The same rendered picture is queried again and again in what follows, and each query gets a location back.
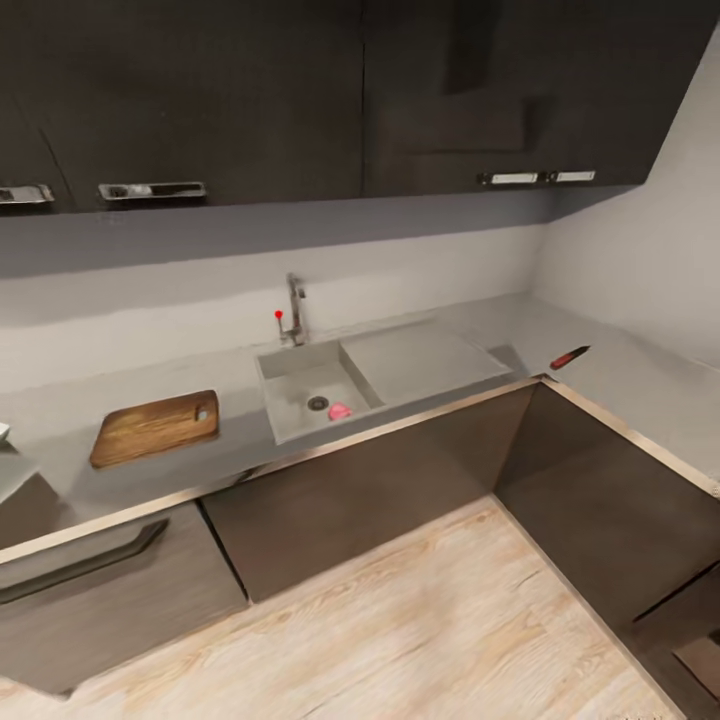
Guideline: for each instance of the parer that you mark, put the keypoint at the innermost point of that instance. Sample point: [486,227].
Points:
[568,357]

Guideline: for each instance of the cutting board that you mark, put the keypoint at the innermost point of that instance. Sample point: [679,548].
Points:
[141,430]

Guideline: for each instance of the dishwasher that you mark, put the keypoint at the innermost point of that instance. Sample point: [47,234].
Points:
[77,609]

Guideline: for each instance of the drop in sink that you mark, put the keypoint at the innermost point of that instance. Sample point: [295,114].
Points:
[368,372]

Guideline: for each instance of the vidalia onion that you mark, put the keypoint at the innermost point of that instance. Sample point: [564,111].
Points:
[338,411]

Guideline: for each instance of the oven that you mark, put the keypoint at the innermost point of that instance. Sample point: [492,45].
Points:
[683,636]

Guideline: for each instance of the cabinet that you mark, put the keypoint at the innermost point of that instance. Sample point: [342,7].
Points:
[128,105]
[479,96]

